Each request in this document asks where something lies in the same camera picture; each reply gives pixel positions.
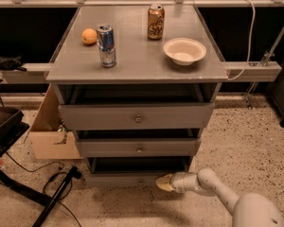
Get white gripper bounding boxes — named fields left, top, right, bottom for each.
left=155, top=172, right=197, bottom=193

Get black stand leg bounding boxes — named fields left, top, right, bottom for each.
left=32, top=166, right=81, bottom=227

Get grey middle drawer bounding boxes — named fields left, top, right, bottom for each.
left=76, top=129, right=201, bottom=157

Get black tray on stand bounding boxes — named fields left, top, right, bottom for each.
left=0, top=107, right=29, bottom=157

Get orange fruit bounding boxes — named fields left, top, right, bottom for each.
left=81, top=28, right=97, bottom=44

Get grey top drawer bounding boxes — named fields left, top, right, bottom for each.
left=59, top=95, right=214, bottom=130

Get blue silver energy drink can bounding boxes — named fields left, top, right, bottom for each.
left=97, top=24, right=116, bottom=68

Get brown gold soda can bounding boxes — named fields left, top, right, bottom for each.
left=148, top=5, right=165, bottom=40

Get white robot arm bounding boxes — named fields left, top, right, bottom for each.
left=156, top=167, right=284, bottom=227

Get grey wooden drawer cabinet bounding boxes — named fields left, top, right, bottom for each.
left=47, top=5, right=226, bottom=176

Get cardboard box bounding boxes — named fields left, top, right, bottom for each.
left=28, top=86, right=80, bottom=160

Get grey drawer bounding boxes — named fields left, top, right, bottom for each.
left=59, top=95, right=214, bottom=130
left=86, top=156, right=191, bottom=187
left=76, top=129, right=201, bottom=157

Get black floor cable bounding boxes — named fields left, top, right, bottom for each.
left=4, top=150, right=83, bottom=227

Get white cable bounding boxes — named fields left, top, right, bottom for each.
left=226, top=0, right=257, bottom=81

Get metal rail frame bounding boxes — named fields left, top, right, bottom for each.
left=0, top=0, right=284, bottom=84

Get black object on rail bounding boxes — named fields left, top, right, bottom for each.
left=0, top=56, right=26, bottom=71

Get grey bottom drawer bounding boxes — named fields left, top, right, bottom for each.
left=86, top=156, right=191, bottom=187

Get white paper bowl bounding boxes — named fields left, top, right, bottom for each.
left=163, top=38, right=206, bottom=66

